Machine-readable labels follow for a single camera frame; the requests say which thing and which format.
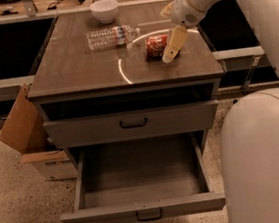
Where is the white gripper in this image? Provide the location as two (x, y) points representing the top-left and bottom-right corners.
(160, 0), (206, 63)

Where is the red coke can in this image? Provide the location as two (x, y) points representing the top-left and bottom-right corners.
(144, 34), (167, 58)

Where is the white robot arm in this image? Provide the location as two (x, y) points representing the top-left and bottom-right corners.
(162, 0), (279, 223)

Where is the grey drawer cabinet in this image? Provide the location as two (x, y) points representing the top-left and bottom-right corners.
(18, 0), (241, 223)

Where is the closed upper grey drawer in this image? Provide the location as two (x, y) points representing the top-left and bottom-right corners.
(43, 100), (218, 148)

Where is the open middle grey drawer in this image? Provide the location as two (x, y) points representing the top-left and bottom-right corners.
(60, 133), (225, 223)

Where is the white ceramic bowl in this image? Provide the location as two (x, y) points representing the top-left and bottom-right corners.
(89, 0), (119, 24)

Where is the clear plastic water bottle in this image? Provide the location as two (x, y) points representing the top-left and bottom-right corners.
(86, 25), (140, 51)

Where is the cardboard box with flap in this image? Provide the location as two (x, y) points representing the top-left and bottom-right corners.
(0, 84), (77, 181)

